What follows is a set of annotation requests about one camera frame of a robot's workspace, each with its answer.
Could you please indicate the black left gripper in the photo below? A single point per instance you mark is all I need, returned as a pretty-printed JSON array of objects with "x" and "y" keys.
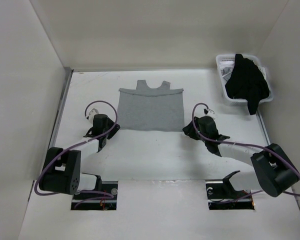
[{"x": 114, "y": 128}]

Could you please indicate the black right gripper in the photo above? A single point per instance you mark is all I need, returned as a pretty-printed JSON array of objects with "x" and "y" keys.
[{"x": 189, "y": 130}]

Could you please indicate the grey tank top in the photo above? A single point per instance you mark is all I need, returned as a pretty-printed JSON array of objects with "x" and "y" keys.
[{"x": 151, "y": 109}]

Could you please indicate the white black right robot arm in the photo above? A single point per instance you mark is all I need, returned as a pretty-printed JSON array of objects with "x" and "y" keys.
[{"x": 274, "y": 171}]

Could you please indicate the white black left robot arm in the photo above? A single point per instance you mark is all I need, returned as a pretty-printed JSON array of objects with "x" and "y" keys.
[{"x": 62, "y": 169}]

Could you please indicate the black tank top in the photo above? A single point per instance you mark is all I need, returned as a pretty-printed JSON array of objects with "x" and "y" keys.
[{"x": 248, "y": 83}]

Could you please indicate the white garment in basket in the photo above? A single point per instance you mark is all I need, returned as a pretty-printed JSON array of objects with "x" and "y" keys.
[{"x": 226, "y": 69}]

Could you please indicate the white perforated plastic basket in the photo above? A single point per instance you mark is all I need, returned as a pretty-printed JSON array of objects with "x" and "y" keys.
[{"x": 223, "y": 59}]

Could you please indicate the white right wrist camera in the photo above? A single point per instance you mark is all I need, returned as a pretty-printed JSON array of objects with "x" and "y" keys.
[{"x": 209, "y": 113}]

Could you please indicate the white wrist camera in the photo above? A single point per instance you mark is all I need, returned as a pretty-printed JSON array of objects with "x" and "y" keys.
[
  {"x": 92, "y": 113},
  {"x": 209, "y": 113}
]

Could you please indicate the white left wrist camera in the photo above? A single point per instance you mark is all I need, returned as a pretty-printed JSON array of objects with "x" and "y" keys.
[{"x": 92, "y": 113}]

